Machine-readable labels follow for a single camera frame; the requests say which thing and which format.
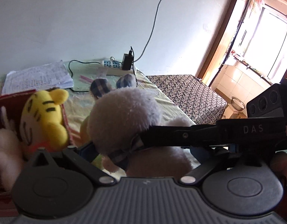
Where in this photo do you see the white rabbit plush toy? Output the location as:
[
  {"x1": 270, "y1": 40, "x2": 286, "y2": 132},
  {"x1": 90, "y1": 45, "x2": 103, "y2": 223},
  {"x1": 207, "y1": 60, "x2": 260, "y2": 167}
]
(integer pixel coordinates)
[{"x1": 0, "y1": 106, "x2": 24, "y2": 191}]

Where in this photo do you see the person's right hand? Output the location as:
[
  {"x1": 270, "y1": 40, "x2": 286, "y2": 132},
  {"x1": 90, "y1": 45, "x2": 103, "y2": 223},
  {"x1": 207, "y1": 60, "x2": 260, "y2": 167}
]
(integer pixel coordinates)
[{"x1": 270, "y1": 151, "x2": 287, "y2": 187}]

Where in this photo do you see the yellow tiger plush toy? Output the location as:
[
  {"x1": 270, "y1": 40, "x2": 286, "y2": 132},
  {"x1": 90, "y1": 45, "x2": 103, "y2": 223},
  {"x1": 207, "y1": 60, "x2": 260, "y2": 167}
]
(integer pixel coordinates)
[{"x1": 19, "y1": 88, "x2": 69, "y2": 156}]

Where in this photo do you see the green plush toy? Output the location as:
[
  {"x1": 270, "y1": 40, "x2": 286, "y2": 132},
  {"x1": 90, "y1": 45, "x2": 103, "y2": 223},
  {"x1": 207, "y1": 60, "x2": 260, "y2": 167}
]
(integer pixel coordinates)
[{"x1": 80, "y1": 116, "x2": 104, "y2": 170}]

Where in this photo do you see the brown patterned cloth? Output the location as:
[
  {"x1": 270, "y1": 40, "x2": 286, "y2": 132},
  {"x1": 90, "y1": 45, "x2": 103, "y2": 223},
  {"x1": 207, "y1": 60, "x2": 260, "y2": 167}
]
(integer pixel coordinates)
[{"x1": 148, "y1": 75, "x2": 227, "y2": 124}]

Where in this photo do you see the red cardboard box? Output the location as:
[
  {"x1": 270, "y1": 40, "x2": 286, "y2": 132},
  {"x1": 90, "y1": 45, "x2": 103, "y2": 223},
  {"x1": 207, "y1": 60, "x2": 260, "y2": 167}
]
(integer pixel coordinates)
[{"x1": 0, "y1": 88, "x2": 75, "y2": 196}]

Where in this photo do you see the stack of printed papers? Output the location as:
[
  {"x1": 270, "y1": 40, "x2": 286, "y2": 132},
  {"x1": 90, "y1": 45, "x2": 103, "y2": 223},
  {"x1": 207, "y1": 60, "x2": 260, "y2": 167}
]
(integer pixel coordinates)
[{"x1": 2, "y1": 62, "x2": 74, "y2": 95}]

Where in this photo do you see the wooden door frame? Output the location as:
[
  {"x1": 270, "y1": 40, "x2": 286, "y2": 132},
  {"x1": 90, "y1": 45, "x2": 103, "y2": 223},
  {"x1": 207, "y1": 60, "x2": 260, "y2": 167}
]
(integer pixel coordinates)
[{"x1": 196, "y1": 0, "x2": 248, "y2": 86}]

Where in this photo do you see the black charger adapter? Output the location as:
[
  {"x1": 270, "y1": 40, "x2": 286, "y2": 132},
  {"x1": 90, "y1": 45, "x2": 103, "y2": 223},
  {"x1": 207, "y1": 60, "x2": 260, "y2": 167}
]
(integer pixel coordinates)
[{"x1": 122, "y1": 47, "x2": 134, "y2": 70}]

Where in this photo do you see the white power strip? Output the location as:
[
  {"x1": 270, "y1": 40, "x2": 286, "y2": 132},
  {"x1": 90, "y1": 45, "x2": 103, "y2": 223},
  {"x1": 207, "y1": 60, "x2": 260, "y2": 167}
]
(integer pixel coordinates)
[{"x1": 101, "y1": 60, "x2": 137, "y2": 76}]

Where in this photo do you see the metal bowl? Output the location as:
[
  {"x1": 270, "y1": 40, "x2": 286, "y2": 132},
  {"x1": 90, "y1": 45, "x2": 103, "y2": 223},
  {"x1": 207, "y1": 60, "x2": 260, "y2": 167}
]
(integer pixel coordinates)
[{"x1": 231, "y1": 96, "x2": 245, "y2": 112}]

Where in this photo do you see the pink candy wrapper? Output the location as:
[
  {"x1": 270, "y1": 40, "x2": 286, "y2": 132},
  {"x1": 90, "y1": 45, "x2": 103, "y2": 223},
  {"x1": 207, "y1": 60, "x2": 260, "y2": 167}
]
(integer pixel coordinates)
[{"x1": 79, "y1": 75, "x2": 94, "y2": 84}]

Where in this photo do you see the white bear plush toy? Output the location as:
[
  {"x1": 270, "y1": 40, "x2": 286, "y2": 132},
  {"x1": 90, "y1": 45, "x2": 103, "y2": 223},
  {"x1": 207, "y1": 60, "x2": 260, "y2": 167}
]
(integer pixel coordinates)
[{"x1": 87, "y1": 74, "x2": 192, "y2": 178}]

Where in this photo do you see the cartoon print bed sheet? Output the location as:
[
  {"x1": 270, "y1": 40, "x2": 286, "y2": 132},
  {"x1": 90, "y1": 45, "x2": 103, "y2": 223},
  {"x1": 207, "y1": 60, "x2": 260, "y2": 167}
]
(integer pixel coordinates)
[{"x1": 0, "y1": 60, "x2": 287, "y2": 171}]

